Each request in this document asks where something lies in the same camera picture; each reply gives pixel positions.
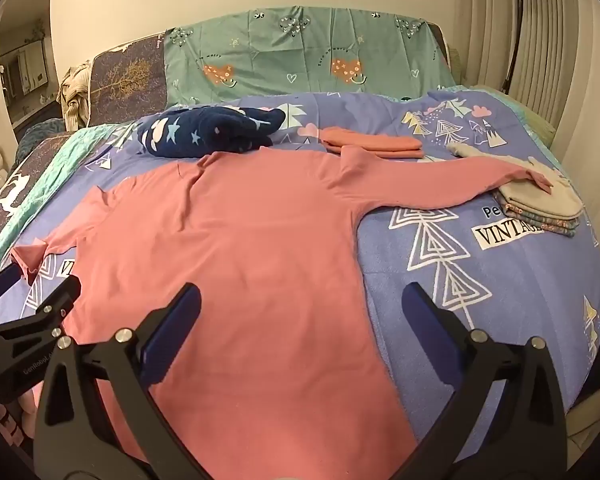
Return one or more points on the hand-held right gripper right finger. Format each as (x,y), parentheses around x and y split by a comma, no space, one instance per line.
(427,322)

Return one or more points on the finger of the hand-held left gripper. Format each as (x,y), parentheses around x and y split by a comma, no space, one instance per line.
(6,275)
(55,305)

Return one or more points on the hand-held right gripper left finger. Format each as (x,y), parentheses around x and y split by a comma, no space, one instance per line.
(180,312)

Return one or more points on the pink long-sleeve shirt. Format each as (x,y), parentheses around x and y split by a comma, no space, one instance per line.
(230,260)

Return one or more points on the purple printed blanket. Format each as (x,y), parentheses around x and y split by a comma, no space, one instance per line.
(480,310)

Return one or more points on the teal deer-print bedsheet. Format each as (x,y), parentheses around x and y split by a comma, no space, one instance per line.
(25,180)

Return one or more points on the teal knitted blanket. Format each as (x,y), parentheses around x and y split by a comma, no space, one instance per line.
(40,132)

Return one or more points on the folded floral garment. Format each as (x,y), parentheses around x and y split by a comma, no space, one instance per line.
(545,225)

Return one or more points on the navy star-print fleece cloth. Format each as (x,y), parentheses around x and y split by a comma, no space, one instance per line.
(205,132)

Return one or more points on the beige knitted cloth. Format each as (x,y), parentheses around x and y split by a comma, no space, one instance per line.
(75,95)

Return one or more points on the light green bedsheet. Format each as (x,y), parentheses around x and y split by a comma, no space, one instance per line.
(537,122)

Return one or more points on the dark tree-print cloth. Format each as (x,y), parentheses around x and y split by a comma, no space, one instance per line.
(125,80)

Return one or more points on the white curtain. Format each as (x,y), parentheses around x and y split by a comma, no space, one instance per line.
(555,60)

